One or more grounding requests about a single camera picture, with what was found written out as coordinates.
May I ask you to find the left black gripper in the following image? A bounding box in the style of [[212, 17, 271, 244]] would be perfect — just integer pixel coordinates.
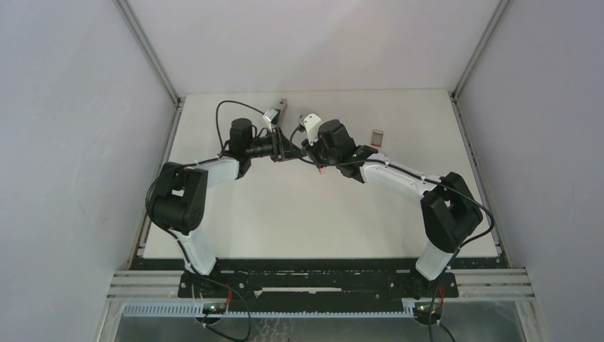
[[245, 127, 306, 163]]

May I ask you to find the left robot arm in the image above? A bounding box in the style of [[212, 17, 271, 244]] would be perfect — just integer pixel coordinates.
[[145, 118, 306, 297]]

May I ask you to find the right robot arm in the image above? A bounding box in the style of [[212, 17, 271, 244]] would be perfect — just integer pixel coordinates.
[[296, 114, 486, 296]]

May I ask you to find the grey black long stapler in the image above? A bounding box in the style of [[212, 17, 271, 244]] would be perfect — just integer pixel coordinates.
[[276, 98, 288, 120]]

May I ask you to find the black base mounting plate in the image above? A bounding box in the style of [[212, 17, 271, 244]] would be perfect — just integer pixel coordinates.
[[135, 266, 510, 313]]

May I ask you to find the left controller board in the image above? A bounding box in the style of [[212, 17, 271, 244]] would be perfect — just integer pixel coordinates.
[[202, 304, 227, 316]]

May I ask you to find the controller board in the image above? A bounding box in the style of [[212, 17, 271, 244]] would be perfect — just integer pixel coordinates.
[[412, 304, 442, 326], [202, 304, 227, 316]]

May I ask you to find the right controller board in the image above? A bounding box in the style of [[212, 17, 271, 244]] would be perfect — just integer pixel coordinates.
[[412, 304, 442, 326]]

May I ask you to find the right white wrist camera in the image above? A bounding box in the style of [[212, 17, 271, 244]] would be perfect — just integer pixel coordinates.
[[302, 113, 323, 145]]

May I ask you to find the left aluminium frame post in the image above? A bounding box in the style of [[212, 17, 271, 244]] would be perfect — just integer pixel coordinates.
[[113, 0, 182, 135]]

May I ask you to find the aluminium frame post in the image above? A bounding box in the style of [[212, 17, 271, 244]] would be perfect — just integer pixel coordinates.
[[450, 0, 513, 114], [113, 0, 182, 135]]

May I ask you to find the right aluminium frame post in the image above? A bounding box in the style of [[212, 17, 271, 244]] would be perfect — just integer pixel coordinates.
[[450, 0, 513, 114]]

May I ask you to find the right black camera cable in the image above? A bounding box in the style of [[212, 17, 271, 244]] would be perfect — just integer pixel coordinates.
[[288, 123, 496, 342]]

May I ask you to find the white cable duct rail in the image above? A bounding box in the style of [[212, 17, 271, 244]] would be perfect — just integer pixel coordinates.
[[122, 301, 416, 318]]

